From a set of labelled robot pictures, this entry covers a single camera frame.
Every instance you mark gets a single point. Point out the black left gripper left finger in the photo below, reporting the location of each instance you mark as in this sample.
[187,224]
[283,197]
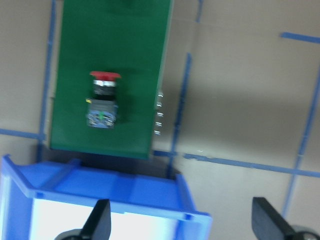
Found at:
[98,225]

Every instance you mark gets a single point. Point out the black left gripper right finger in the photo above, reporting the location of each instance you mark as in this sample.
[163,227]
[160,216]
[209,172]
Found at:
[268,224]

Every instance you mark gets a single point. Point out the red push button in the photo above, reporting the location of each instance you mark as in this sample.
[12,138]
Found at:
[102,106]

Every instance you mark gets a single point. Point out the white foam pad left bin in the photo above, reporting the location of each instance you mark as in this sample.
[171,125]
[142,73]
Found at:
[53,220]

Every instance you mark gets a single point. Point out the blue left plastic bin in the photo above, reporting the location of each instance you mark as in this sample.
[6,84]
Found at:
[21,185]

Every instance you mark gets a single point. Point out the green conveyor belt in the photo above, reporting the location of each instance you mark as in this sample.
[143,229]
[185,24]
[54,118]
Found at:
[110,68]

